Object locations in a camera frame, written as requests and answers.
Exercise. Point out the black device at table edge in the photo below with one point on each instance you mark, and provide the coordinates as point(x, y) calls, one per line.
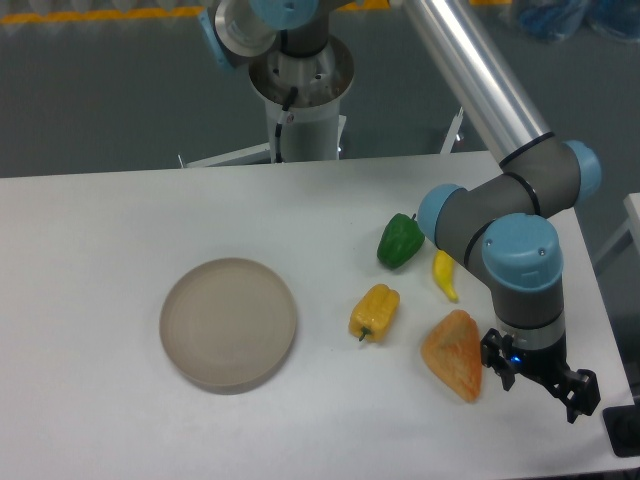
point(622, 426)

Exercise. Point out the yellow chili pepper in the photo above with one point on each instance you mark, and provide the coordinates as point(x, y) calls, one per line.
point(443, 267)

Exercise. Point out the beige round plate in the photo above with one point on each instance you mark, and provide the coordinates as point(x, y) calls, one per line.
point(228, 325)

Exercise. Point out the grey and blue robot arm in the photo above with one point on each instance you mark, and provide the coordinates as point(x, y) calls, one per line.
point(500, 232)

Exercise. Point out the orange triangular sandwich toy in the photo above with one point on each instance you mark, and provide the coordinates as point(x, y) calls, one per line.
point(451, 351)

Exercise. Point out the blue plastic bags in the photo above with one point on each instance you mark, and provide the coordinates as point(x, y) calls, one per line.
point(555, 21)

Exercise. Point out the yellow bell pepper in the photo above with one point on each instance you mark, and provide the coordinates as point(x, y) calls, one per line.
point(374, 314)

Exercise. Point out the white frame at right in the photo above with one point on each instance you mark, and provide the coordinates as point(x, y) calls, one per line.
point(625, 235)

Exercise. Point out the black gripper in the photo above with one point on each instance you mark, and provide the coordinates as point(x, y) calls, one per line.
point(577, 390)

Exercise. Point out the green bell pepper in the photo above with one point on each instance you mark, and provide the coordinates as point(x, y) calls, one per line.
point(400, 241)

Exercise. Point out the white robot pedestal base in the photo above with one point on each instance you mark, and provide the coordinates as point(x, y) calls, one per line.
point(302, 97)

